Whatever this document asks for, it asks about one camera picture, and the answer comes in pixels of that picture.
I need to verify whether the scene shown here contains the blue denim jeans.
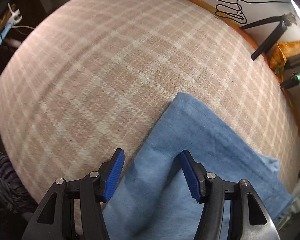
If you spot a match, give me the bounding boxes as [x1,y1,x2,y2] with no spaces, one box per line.
[103,93,292,239]

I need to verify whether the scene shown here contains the beige plaid bed blanket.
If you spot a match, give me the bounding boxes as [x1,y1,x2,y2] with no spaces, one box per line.
[0,0,300,233]

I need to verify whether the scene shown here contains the small white clip lamp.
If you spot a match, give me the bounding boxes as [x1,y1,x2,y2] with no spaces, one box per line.
[5,3,35,30]

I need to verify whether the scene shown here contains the black ring light tripod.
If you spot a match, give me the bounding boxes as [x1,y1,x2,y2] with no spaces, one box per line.
[240,12,296,61]

